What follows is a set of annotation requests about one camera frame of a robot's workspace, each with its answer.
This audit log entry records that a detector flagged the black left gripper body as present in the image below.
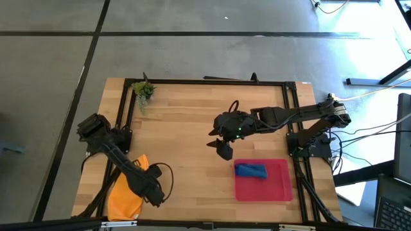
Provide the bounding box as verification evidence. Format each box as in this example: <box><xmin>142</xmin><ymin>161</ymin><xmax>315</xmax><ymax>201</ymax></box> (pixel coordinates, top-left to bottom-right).
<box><xmin>127</xmin><ymin>166</ymin><xmax>163</xmax><ymax>198</ymax></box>

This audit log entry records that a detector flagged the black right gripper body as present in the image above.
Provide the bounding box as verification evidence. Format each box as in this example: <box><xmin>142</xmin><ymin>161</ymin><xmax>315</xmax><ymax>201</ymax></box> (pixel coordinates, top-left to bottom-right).
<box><xmin>213</xmin><ymin>111</ymin><xmax>258</xmax><ymax>142</ymax></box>

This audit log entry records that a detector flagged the orange microfiber towel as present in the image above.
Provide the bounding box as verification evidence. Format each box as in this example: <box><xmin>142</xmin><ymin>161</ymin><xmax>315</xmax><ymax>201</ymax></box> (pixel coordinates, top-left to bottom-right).
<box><xmin>107</xmin><ymin>153</ymin><xmax>150</xmax><ymax>222</ymax></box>

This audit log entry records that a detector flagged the blue microfiber towel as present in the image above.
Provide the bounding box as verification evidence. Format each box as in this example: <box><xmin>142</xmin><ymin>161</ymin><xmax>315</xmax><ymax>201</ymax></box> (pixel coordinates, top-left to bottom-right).
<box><xmin>234</xmin><ymin>162</ymin><xmax>268</xmax><ymax>180</ymax></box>

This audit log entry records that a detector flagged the pink plastic basket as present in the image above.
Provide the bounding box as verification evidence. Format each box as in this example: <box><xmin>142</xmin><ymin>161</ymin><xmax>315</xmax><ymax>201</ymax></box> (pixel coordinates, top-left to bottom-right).
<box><xmin>233</xmin><ymin>158</ymin><xmax>294</xmax><ymax>203</ymax></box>

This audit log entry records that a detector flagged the green artificial potted plant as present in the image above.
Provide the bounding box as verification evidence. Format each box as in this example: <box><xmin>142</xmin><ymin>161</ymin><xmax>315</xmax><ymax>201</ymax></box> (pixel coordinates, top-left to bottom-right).
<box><xmin>131</xmin><ymin>80</ymin><xmax>158</xmax><ymax>116</ymax></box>

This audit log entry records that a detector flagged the grey desk foot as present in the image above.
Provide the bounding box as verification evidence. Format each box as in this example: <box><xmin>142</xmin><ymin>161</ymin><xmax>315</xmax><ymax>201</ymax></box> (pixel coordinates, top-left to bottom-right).
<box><xmin>345</xmin><ymin>59</ymin><xmax>411</xmax><ymax>87</ymax></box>

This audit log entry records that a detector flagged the black keyboard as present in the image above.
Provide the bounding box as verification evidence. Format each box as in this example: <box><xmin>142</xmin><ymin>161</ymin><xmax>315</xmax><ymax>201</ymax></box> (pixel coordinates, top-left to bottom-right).
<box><xmin>373</xmin><ymin>173</ymin><xmax>411</xmax><ymax>231</ymax></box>

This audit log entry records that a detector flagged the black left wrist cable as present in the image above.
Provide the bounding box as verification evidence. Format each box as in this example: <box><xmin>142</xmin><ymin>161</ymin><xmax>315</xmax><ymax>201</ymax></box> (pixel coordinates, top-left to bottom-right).
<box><xmin>150</xmin><ymin>162</ymin><xmax>175</xmax><ymax>203</ymax></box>

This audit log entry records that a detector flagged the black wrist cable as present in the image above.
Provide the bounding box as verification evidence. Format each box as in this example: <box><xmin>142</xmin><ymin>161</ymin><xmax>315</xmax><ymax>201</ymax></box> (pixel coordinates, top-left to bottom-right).
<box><xmin>150</xmin><ymin>162</ymin><xmax>175</xmax><ymax>203</ymax></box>
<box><xmin>227</xmin><ymin>99</ymin><xmax>240</xmax><ymax>114</ymax></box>

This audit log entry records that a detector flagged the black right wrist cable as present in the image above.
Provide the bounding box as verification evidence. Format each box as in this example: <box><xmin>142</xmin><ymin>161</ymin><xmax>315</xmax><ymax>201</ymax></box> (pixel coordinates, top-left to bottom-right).
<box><xmin>227</xmin><ymin>99</ymin><xmax>240</xmax><ymax>114</ymax></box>

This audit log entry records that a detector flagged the silver aluminium bracket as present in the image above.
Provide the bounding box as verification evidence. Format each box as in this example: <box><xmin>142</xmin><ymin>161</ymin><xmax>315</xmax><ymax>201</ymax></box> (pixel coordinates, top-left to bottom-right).
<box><xmin>277</xmin><ymin>224</ymin><xmax>317</xmax><ymax>231</ymax></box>
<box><xmin>100</xmin><ymin>220</ymin><xmax>138</xmax><ymax>229</ymax></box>

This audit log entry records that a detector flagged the black aluminium table frame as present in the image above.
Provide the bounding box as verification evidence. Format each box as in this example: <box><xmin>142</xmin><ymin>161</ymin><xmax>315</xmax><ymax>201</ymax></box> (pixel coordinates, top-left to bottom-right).
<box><xmin>72</xmin><ymin>78</ymin><xmax>346</xmax><ymax>225</ymax></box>

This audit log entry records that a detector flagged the yellow extension cable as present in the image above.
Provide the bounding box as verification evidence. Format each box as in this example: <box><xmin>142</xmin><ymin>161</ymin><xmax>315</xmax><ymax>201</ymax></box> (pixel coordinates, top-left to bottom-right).
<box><xmin>333</xmin><ymin>78</ymin><xmax>411</xmax><ymax>102</ymax></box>

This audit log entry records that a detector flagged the black floor cable with plug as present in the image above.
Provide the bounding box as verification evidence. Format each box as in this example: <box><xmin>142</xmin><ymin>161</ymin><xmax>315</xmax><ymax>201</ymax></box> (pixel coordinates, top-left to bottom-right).
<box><xmin>310</xmin><ymin>0</ymin><xmax>351</xmax><ymax>15</ymax></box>

